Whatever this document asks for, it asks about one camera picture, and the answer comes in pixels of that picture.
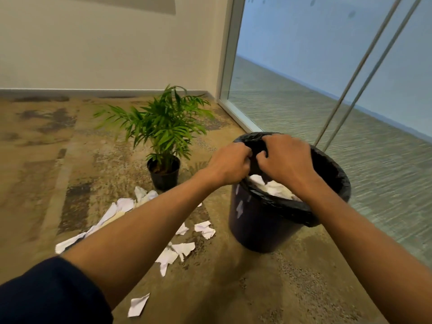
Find grey baseboard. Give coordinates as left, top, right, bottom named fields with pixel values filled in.
left=0, top=88, right=216, bottom=99

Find person's right hand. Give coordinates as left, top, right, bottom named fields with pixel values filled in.
left=255, top=133, right=320, bottom=200

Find dark round waste bin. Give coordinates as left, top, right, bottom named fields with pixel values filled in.
left=228, top=183, right=316, bottom=254

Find white window frame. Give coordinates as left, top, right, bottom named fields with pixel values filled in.
left=216, top=0, right=264, bottom=133

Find person's left forearm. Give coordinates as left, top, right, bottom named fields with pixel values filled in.
left=62, top=167, right=224, bottom=309

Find grey blind cord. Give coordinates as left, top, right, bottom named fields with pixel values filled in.
left=323, top=0, right=424, bottom=152
left=313, top=0, right=404, bottom=147

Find crumpled white paper waste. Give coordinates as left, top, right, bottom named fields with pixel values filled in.
left=248, top=174, right=303, bottom=202

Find scattered white paper scraps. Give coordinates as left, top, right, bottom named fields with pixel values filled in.
left=55, top=186, right=217, bottom=318

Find black plastic plant pot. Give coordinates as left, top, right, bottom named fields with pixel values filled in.
left=147, top=155, right=181, bottom=192

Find black plastic bin liner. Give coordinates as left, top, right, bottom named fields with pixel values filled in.
left=232, top=132, right=352, bottom=228

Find green leafy palm plant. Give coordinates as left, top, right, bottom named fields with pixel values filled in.
left=93, top=85, right=215, bottom=173

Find dark blue sleeve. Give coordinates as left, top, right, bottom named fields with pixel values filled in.
left=0, top=256, right=114, bottom=324

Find person's right forearm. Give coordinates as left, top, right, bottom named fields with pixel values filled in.
left=297, top=177, right=432, bottom=324

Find person's left hand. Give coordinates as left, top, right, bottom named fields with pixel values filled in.
left=204, top=142, right=253, bottom=188

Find glass window pane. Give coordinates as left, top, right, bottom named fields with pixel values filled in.
left=228, top=0, right=432, bottom=265

